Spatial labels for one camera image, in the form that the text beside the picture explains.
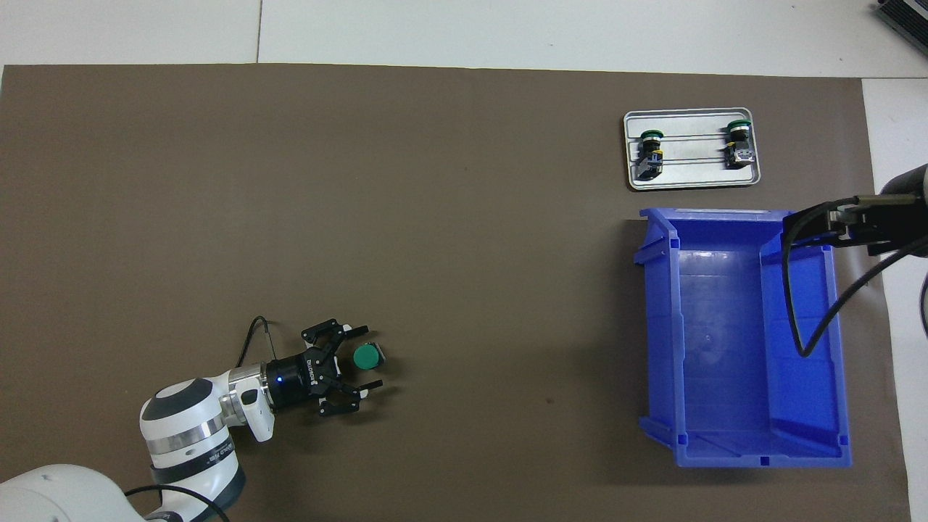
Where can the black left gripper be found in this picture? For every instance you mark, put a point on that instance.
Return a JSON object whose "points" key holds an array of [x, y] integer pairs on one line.
{"points": [[297, 380]]}

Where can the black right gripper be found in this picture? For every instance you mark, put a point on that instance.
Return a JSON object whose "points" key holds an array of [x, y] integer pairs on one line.
{"points": [[902, 225]]}

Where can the green push button switch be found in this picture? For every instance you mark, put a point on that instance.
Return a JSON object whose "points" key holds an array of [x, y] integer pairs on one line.
{"points": [[739, 148], [651, 156], [366, 355]]}

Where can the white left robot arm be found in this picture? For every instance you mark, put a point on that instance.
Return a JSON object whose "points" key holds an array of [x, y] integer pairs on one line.
{"points": [[188, 435]]}

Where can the grey metal tray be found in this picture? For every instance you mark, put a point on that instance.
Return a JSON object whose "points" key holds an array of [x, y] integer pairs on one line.
{"points": [[692, 174]]}

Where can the blue plastic storage bin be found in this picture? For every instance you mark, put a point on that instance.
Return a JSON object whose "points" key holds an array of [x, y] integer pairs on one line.
{"points": [[725, 362]]}

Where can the brown table mat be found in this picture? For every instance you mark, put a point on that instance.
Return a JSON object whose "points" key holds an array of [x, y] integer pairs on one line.
{"points": [[471, 217]]}

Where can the grey ribbed device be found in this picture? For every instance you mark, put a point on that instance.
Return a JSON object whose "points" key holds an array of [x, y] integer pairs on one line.
{"points": [[906, 18]]}

